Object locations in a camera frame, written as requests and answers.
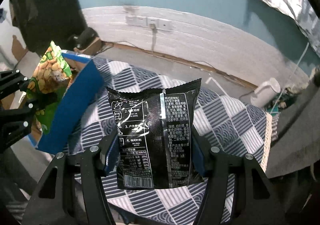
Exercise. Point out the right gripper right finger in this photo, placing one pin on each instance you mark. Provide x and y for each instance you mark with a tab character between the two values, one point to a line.
201	154

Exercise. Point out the black round device on floor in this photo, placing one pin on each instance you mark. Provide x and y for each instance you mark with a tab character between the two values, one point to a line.
83	40

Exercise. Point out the green peanut snack bag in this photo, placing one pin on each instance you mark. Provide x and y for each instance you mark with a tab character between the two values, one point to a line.
52	74

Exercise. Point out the white wall socket strip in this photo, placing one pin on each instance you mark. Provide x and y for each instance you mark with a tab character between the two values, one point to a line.
149	22

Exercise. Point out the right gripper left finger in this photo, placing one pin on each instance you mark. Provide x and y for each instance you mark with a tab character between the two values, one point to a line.
109	152

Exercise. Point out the black snack bag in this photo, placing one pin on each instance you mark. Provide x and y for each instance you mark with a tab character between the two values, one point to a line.
154	136

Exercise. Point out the white electric kettle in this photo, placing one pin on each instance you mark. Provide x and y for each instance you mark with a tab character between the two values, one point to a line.
265	92

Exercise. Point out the blue cardboard box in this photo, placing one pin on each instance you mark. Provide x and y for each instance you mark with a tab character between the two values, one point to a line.
73	104

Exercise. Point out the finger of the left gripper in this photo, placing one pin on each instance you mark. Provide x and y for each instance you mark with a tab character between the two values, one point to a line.
38	101
27	85

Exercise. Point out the dark curtain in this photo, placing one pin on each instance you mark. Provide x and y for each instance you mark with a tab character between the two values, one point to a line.
43	21

